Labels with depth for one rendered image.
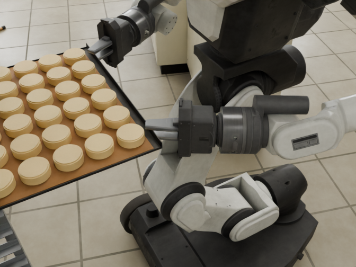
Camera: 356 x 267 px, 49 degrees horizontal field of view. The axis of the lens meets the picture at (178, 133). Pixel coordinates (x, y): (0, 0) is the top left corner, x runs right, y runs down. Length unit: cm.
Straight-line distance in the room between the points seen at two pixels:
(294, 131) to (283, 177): 80
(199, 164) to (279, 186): 49
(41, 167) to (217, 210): 73
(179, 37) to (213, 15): 162
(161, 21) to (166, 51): 137
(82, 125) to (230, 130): 27
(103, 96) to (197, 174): 40
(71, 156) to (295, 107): 40
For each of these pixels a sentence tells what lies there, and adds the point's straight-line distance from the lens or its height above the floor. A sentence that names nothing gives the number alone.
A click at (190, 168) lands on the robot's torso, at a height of 67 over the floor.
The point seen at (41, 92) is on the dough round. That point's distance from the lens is 84.
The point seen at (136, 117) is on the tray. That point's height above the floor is 95.
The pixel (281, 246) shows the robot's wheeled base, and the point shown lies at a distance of 154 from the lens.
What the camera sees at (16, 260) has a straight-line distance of 149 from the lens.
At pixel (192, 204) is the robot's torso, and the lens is 108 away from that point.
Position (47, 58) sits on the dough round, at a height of 97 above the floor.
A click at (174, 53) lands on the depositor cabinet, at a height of 16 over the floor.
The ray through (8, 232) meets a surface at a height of 41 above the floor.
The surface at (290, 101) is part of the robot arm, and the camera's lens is 72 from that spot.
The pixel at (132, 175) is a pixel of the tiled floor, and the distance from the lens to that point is 193.
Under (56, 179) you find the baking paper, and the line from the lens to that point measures 68.
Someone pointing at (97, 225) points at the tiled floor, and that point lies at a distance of 178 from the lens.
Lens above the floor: 144
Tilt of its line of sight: 43 degrees down
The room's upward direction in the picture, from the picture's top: straight up
